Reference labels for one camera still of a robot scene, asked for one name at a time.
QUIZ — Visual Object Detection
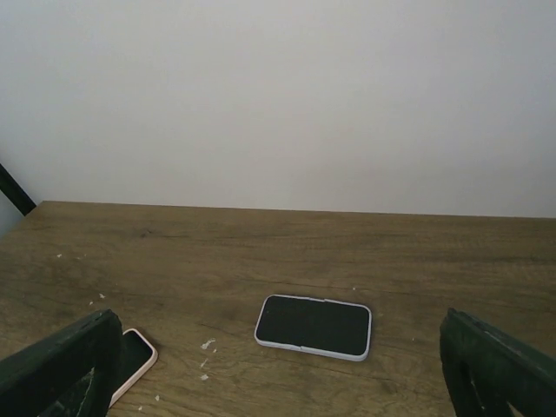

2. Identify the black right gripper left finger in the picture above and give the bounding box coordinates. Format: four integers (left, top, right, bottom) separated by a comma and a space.
1, 309, 123, 416

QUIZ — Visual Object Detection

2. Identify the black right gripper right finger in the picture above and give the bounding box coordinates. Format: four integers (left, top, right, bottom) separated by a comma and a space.
440, 308, 555, 416

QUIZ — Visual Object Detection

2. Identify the phone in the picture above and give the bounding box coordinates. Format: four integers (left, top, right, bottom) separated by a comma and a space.
109, 328, 158, 407
254, 295, 373, 361

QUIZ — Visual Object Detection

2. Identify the phone in lilac case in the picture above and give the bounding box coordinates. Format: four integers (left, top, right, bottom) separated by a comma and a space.
254, 295, 373, 361

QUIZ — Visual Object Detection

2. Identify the black frame post left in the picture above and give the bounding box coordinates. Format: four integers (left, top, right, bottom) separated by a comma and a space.
0, 164, 36, 216

